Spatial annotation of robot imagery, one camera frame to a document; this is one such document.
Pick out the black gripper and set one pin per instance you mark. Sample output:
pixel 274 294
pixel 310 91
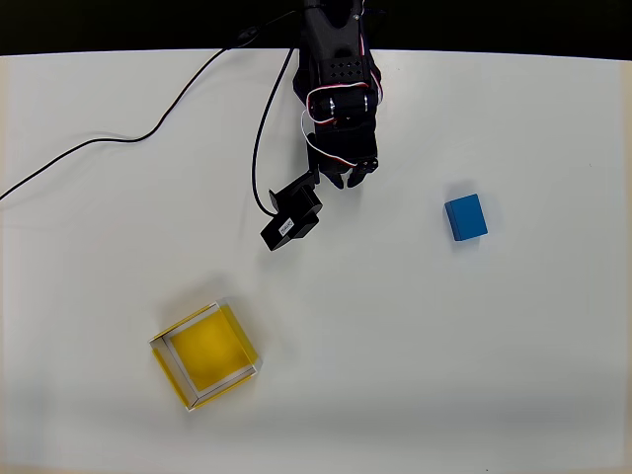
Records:
pixel 352 168

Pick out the yellow box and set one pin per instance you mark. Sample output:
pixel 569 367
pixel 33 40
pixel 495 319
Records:
pixel 212 350

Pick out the blue cube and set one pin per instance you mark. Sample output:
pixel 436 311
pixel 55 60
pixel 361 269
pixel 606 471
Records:
pixel 466 217

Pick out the black gripper-mounted camera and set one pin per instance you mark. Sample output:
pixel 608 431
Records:
pixel 291 217

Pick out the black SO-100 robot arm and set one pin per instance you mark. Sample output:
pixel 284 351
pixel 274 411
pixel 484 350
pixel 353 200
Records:
pixel 336 44

